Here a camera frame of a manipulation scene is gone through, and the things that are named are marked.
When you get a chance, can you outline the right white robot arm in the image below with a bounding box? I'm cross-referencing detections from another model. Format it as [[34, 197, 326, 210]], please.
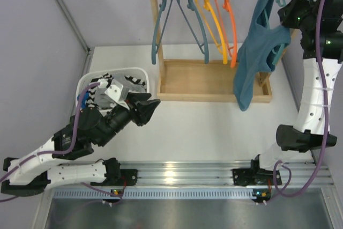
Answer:
[[233, 0, 342, 186]]

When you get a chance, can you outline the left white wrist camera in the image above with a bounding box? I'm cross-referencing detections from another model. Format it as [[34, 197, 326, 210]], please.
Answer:
[[94, 78, 130, 109]]

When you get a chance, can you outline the orange hanger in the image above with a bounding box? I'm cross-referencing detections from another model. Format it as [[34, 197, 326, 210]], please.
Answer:
[[213, 0, 238, 68]]

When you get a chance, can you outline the white plastic laundry basket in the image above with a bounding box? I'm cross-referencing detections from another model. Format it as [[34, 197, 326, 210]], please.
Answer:
[[76, 67, 150, 114]]

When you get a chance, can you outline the black white striped garment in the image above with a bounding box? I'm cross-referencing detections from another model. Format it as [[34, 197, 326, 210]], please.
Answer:
[[83, 72, 147, 112]]

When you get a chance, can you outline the blue garment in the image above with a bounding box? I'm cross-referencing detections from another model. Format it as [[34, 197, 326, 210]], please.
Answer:
[[76, 93, 89, 109]]

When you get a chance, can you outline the teal blue tank top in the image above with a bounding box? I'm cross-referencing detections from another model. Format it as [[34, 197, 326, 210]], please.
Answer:
[[233, 0, 291, 111]]

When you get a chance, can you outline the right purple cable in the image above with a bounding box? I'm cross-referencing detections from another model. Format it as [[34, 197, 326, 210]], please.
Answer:
[[273, 0, 335, 198]]

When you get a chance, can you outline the teal hanger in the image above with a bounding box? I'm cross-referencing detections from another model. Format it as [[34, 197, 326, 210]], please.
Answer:
[[171, 0, 210, 65], [151, 0, 177, 65], [261, 0, 286, 66]]

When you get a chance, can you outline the yellow hanger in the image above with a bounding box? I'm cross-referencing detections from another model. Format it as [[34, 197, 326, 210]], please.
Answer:
[[189, 0, 228, 65]]

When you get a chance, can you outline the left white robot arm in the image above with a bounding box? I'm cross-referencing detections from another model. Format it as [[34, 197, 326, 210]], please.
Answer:
[[1, 93, 161, 197]]

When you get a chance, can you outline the grey garment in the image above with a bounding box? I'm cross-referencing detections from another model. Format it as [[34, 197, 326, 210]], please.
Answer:
[[95, 73, 147, 109]]

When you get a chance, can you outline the aluminium mounting rail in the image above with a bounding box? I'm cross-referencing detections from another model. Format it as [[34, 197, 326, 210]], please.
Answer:
[[53, 160, 334, 200]]

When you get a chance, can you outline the wooden clothes rack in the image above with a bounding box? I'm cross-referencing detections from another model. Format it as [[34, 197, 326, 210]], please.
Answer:
[[147, 0, 330, 103]]

